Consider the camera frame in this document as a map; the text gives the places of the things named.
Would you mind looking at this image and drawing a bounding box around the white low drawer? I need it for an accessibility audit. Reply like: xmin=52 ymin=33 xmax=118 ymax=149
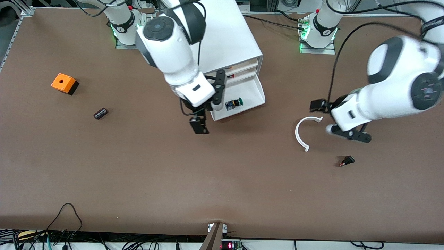
xmin=211 ymin=75 xmax=266 ymax=122

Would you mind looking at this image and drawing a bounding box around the short black cable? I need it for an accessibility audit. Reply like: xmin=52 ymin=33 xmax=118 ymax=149
xmin=350 ymin=241 xmax=384 ymax=250

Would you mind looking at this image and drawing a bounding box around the white drawer with yellow button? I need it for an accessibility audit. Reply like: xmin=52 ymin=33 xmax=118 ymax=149
xmin=225 ymin=59 xmax=259 ymax=72

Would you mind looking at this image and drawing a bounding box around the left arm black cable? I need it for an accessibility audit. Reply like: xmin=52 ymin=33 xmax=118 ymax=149
xmin=327 ymin=0 xmax=444 ymax=103

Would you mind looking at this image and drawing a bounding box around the green push button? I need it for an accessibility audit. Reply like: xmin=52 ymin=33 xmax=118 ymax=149
xmin=225 ymin=98 xmax=244 ymax=111

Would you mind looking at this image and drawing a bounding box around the brown camera post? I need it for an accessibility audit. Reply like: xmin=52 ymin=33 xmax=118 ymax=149
xmin=199 ymin=222 xmax=224 ymax=250

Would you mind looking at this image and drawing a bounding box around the white curved plastic arc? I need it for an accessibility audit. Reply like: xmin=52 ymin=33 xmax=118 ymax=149
xmin=295 ymin=116 xmax=324 ymax=152

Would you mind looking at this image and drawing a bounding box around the white drawer with red button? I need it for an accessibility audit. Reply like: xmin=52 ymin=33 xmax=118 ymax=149
xmin=225 ymin=68 xmax=257 ymax=80

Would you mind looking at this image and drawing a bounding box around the orange box with hole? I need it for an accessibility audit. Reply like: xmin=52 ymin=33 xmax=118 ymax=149
xmin=51 ymin=73 xmax=80 ymax=96

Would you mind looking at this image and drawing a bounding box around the black power cable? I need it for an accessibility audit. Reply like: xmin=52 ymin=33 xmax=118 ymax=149
xmin=274 ymin=10 xmax=307 ymax=22
xmin=243 ymin=14 xmax=303 ymax=31

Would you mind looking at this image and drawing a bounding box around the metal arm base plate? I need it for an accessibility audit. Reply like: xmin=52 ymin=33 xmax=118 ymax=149
xmin=116 ymin=14 xmax=150 ymax=50
xmin=300 ymin=21 xmax=336 ymax=55

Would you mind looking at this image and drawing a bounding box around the black looped cable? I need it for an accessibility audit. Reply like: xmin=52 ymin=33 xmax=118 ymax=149
xmin=45 ymin=203 xmax=83 ymax=241

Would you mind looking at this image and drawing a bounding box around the white drawer cabinet housing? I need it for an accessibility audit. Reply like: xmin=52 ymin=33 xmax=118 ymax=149
xmin=196 ymin=0 xmax=263 ymax=82

